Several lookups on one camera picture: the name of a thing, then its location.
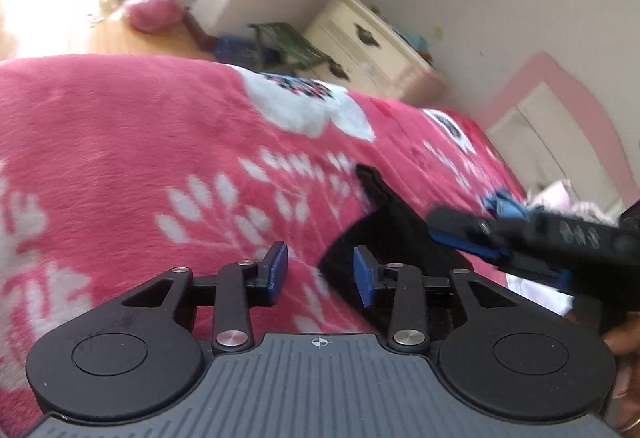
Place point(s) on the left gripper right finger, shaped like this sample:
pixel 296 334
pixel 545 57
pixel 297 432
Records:
pixel 395 291

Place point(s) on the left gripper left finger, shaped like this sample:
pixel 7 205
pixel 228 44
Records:
pixel 243 285

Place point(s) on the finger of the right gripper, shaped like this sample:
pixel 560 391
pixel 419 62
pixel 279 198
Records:
pixel 465 245
pixel 554 277

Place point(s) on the black smile t-shirt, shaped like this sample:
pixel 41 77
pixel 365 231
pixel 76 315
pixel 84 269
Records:
pixel 394 233

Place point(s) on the green folding stool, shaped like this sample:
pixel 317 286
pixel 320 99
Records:
pixel 280 48

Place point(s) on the operator right hand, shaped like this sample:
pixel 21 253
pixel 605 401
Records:
pixel 624 408

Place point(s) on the white grey shirt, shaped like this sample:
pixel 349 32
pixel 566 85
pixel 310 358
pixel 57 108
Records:
pixel 547 297

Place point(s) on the blue garment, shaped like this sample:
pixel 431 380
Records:
pixel 501 204

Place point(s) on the houndstooth knit garment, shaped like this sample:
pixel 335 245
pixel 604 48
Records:
pixel 561 198

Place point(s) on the pink white headboard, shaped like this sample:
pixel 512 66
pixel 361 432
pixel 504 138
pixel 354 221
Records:
pixel 547 126

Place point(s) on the pink floral bed blanket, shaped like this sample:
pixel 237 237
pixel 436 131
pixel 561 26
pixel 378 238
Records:
pixel 117 168

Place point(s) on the cream nightstand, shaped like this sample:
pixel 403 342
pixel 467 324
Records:
pixel 370 57

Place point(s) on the pink bag on floor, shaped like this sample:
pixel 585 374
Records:
pixel 153 16

